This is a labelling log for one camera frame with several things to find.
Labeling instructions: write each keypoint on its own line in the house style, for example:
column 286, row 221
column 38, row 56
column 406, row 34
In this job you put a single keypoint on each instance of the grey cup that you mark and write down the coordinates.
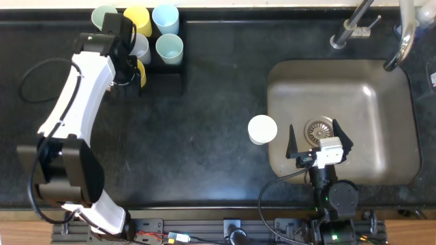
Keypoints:
column 143, row 47

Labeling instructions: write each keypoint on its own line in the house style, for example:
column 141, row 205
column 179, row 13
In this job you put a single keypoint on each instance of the pale teal cup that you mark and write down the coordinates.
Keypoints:
column 169, row 47

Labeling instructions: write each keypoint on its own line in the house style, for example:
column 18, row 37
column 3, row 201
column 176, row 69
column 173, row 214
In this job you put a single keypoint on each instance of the green cup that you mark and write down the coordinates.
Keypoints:
column 100, row 15

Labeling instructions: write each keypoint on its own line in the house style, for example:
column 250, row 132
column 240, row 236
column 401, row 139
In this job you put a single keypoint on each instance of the black tray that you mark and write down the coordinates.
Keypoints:
column 163, row 80

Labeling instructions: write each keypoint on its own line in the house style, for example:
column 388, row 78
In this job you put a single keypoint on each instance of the mounting rail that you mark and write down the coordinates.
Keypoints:
column 204, row 228

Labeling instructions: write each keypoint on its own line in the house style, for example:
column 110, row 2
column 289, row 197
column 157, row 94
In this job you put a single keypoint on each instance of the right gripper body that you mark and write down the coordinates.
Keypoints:
column 306, row 159

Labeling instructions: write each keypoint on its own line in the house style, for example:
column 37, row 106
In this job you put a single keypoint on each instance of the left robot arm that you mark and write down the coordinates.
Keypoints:
column 88, row 85

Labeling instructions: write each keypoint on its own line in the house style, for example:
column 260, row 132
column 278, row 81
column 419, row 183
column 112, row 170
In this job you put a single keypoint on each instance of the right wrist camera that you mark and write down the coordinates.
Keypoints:
column 330, row 151

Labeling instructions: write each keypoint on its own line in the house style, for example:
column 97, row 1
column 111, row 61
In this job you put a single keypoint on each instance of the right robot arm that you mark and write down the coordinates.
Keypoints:
column 342, row 197

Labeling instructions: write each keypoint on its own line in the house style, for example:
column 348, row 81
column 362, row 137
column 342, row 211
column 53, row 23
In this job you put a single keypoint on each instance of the white cup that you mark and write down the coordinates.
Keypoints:
column 262, row 129

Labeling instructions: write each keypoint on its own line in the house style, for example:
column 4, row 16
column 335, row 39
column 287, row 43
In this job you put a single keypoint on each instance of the steel tap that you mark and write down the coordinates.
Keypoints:
column 351, row 24

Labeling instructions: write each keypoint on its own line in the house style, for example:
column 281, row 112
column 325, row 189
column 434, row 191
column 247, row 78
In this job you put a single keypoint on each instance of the steel sink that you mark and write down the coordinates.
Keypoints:
column 374, row 119

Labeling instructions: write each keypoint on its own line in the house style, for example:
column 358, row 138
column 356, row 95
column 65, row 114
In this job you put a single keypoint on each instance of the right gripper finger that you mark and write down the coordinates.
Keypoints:
column 292, row 143
column 344, row 139

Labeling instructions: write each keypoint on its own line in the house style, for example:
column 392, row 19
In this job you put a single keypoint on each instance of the blue cup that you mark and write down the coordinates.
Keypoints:
column 166, row 18

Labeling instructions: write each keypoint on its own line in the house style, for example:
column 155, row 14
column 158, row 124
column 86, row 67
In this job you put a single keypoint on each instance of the yellow cup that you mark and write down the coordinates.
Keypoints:
column 138, row 18
column 143, row 75

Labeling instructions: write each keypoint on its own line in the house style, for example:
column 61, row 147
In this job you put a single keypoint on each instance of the blue soap bottle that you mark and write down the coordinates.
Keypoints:
column 427, row 13

